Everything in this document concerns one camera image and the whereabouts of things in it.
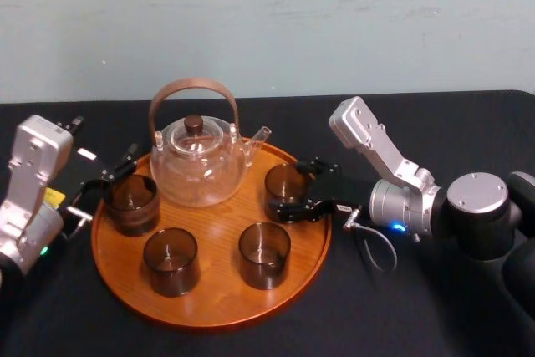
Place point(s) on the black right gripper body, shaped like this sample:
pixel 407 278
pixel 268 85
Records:
pixel 347 192

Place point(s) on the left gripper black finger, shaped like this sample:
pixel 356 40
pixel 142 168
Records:
pixel 121 166
pixel 94 185

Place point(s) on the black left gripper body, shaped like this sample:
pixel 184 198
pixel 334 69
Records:
pixel 81 171

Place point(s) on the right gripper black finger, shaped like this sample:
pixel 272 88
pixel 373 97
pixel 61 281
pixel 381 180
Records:
pixel 319 168
pixel 299 210

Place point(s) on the smoked glass cup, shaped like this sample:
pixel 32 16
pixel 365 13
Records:
pixel 171 273
pixel 264 269
pixel 134 217
pixel 281 190

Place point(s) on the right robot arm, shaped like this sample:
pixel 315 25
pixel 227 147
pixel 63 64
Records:
pixel 476 215

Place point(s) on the round wooden tray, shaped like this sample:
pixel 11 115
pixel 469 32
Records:
pixel 217 307

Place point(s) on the glass lid with wooden knob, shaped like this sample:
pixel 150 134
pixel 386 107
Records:
pixel 193 125

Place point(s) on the black table cloth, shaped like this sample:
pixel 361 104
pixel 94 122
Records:
pixel 418 323

